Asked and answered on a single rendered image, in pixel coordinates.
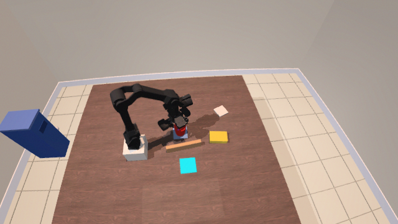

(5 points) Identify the yellow cube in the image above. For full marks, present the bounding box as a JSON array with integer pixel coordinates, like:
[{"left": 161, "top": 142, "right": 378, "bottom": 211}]
[{"left": 210, "top": 131, "right": 228, "bottom": 144}]

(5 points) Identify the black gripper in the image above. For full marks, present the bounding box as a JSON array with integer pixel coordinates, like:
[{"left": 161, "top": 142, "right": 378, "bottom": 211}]
[{"left": 158, "top": 108, "right": 190, "bottom": 131}]

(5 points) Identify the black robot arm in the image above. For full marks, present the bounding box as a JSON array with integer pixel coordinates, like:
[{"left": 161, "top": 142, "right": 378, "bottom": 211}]
[{"left": 110, "top": 83, "right": 193, "bottom": 150}]

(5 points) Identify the orange flat bar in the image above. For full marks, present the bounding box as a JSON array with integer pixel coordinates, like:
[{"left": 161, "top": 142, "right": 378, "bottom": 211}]
[{"left": 166, "top": 139, "right": 201, "bottom": 153}]

